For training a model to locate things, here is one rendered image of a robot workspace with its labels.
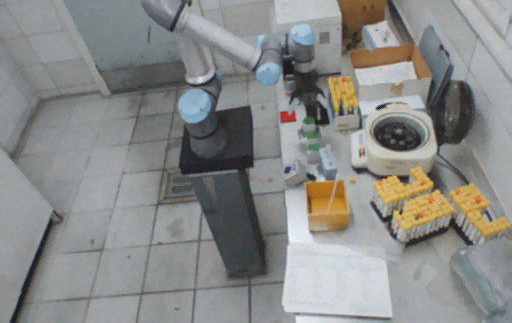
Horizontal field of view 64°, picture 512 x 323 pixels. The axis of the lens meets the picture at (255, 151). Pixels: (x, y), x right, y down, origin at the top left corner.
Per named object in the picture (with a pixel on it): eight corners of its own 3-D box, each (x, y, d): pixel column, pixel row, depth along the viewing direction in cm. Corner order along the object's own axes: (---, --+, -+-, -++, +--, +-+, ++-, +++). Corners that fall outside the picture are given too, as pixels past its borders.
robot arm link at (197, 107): (184, 138, 152) (171, 111, 143) (192, 113, 161) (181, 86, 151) (215, 136, 149) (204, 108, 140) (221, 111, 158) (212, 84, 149)
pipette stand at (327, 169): (315, 167, 155) (314, 149, 147) (334, 164, 155) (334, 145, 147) (322, 188, 148) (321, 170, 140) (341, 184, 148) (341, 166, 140)
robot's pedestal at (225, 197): (229, 277, 224) (187, 176, 161) (229, 245, 238) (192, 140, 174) (265, 274, 222) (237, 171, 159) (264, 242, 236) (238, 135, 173)
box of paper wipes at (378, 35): (361, 37, 210) (362, 14, 200) (384, 33, 209) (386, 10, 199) (374, 61, 194) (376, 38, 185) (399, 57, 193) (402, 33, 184)
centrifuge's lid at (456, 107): (450, 63, 134) (476, 64, 134) (427, 118, 153) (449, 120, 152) (463, 106, 120) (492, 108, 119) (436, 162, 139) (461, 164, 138)
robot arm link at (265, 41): (253, 48, 133) (286, 46, 131) (257, 29, 141) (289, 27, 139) (256, 68, 139) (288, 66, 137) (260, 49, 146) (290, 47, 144)
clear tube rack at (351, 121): (327, 98, 180) (326, 85, 175) (349, 95, 180) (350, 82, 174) (334, 130, 166) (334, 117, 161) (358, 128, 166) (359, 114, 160)
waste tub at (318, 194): (305, 199, 145) (304, 182, 138) (344, 197, 144) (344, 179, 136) (308, 232, 136) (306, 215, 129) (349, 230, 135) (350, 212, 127)
